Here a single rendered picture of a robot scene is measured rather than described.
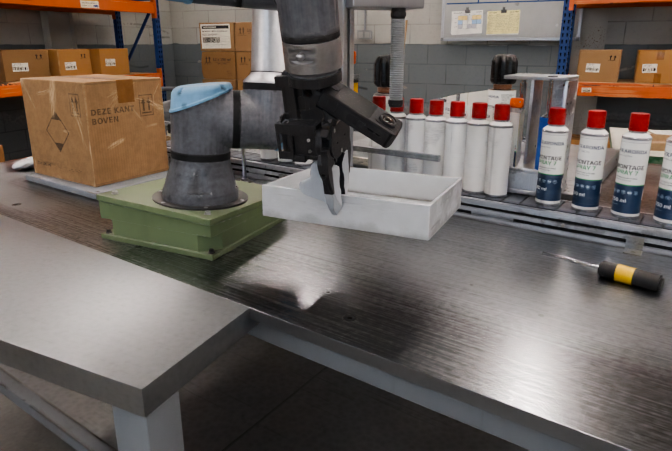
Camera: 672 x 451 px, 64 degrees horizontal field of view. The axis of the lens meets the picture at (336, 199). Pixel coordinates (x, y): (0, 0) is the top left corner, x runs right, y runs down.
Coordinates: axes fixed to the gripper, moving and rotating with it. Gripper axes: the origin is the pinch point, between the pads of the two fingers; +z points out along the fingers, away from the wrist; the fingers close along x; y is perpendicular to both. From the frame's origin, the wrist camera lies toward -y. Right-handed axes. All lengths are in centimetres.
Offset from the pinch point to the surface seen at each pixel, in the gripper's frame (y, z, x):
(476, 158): -14, 14, -49
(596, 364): -35.9, 13.5, 8.5
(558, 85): -29, 2, -66
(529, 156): -25, 17, -58
